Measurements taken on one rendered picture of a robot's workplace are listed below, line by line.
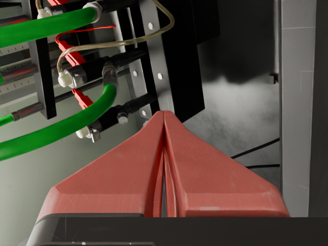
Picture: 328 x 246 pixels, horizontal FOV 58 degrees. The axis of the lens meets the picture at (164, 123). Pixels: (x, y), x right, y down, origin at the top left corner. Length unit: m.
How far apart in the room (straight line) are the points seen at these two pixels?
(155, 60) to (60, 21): 0.26
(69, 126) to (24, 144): 0.04
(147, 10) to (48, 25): 0.25
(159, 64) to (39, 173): 0.42
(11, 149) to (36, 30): 0.09
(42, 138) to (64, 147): 0.52
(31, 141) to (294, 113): 0.31
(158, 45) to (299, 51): 0.21
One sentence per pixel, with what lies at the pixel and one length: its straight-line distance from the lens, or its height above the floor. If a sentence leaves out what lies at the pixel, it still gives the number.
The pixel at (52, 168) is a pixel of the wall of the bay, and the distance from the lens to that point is 0.78.
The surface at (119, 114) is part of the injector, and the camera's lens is 0.46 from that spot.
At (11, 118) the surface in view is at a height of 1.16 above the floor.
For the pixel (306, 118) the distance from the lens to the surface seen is 0.41.
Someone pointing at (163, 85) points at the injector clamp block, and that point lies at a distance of 0.49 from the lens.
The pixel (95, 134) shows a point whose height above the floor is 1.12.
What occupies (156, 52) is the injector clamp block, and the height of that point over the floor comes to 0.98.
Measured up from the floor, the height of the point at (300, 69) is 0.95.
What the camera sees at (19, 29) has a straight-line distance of 0.25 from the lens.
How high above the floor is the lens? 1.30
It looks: 36 degrees down
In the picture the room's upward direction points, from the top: 121 degrees counter-clockwise
